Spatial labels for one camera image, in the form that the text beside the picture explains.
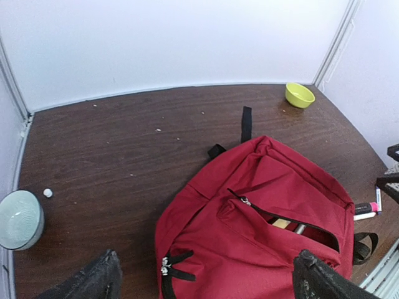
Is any pink black highlighter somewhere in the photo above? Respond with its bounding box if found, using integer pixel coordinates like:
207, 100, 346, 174
355, 202, 378, 215

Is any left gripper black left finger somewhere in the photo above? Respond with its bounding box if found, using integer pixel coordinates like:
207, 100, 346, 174
36, 249, 122, 299

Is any front aluminium rail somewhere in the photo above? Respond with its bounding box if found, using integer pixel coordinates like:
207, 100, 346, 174
359, 240, 399, 299

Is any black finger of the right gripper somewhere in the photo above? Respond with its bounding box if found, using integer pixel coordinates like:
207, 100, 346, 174
375, 174, 399, 204
387, 144, 399, 162

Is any lime green bowl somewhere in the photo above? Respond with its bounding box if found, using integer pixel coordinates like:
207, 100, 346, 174
285, 83, 315, 109

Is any pink white marker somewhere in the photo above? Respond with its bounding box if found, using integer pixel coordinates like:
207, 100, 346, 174
353, 212, 377, 221

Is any pale blue ceramic bowl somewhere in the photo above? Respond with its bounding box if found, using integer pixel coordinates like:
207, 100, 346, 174
1, 190, 45, 251

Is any left aluminium frame post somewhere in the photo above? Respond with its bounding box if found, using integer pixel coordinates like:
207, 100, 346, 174
1, 39, 33, 138

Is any purple white marker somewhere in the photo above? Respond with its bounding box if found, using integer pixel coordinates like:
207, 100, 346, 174
375, 186, 382, 215

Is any right aluminium frame post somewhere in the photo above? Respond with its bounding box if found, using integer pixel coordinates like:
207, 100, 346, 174
312, 0, 364, 92

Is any red backpack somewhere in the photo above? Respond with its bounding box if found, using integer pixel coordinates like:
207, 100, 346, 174
155, 107, 378, 298

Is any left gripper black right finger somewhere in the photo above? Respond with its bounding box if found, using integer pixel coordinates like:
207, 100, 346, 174
292, 250, 376, 299

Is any aluminium frame post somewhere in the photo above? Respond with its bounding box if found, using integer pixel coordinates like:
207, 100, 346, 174
312, 0, 364, 92
1, 39, 33, 138

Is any beige highlighter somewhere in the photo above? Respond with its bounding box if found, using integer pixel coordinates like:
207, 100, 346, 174
272, 219, 291, 229

